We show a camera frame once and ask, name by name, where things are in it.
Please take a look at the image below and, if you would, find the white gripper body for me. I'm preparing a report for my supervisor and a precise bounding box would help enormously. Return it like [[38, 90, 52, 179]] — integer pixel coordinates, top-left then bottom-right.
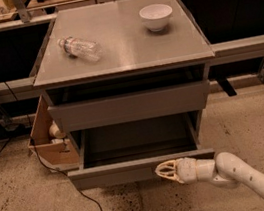
[[176, 158, 216, 184]]

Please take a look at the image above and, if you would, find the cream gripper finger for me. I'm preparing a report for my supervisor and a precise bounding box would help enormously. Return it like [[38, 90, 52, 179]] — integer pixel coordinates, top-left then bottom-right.
[[155, 159, 177, 174], [157, 169, 184, 184]]

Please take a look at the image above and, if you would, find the grey drawer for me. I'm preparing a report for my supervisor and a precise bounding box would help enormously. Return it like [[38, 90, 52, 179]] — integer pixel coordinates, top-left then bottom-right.
[[47, 80, 210, 133], [68, 111, 215, 191]]

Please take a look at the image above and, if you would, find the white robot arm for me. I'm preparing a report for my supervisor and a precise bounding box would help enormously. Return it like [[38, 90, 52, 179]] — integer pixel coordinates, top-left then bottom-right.
[[155, 152, 264, 200]]

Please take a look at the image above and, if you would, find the grey drawer cabinet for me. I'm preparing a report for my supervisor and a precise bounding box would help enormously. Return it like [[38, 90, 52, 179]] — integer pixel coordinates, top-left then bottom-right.
[[20, 0, 228, 161]]

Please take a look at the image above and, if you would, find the grey top drawer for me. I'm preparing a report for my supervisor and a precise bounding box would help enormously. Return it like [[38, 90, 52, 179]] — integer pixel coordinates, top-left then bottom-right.
[[47, 80, 210, 133]]

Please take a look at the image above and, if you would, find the cardboard box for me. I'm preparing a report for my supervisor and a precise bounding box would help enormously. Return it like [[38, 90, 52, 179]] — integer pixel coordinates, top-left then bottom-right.
[[28, 96, 79, 171]]

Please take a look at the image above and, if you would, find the white cup in box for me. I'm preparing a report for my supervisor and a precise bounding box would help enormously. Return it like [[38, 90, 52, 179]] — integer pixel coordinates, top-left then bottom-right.
[[48, 122, 66, 139]]

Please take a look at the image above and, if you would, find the clear plastic water bottle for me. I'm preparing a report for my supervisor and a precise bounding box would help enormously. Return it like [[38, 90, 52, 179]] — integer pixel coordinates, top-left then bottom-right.
[[57, 36, 102, 63]]

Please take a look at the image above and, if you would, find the white ceramic bowl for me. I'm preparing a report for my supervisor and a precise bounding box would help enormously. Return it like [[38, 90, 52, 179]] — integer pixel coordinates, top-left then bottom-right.
[[139, 4, 173, 32]]

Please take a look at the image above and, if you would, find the black floor cable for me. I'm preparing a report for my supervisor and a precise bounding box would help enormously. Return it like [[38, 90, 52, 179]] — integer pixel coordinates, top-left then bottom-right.
[[28, 126, 109, 211]]

